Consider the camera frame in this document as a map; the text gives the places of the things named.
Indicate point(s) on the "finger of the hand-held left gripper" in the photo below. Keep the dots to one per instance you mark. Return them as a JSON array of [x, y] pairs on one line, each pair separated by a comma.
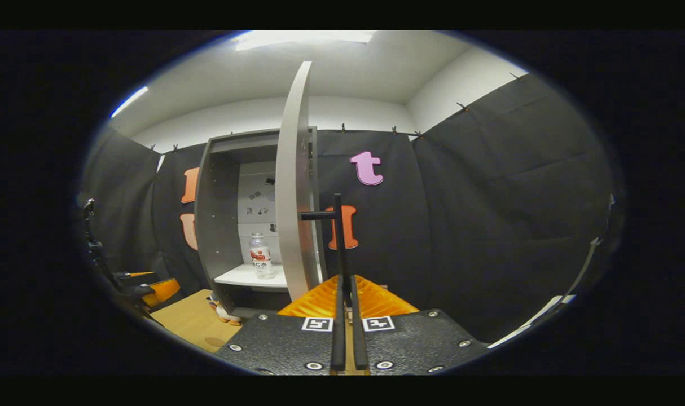
[[136, 279], [162, 290]]

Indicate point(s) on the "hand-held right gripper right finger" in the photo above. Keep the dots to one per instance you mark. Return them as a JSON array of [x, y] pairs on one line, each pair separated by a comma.
[[358, 338]]

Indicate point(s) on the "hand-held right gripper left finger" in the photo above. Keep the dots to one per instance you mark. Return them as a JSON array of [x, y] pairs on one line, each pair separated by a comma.
[[338, 327]]

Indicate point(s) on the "grey cabinet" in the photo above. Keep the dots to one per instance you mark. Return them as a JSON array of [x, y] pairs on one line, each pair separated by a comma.
[[213, 225]]

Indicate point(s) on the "clear bottle with cherry label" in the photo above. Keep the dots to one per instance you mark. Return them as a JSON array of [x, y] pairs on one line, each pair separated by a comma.
[[260, 259]]

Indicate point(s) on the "white cabinet door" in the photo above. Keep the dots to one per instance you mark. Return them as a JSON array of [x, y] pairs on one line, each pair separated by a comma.
[[289, 169]]

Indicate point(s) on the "white cabinet shelf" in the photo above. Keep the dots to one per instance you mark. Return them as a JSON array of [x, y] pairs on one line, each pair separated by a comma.
[[246, 276]]

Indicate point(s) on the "penguin plush toy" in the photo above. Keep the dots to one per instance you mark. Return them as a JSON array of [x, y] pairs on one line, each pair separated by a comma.
[[225, 311]]

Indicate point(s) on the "long ceiling light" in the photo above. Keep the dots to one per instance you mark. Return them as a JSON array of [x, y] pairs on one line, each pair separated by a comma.
[[297, 39], [129, 101]]

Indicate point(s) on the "black backdrop cloth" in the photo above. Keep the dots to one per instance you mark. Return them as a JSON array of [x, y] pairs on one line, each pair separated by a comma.
[[489, 225]]

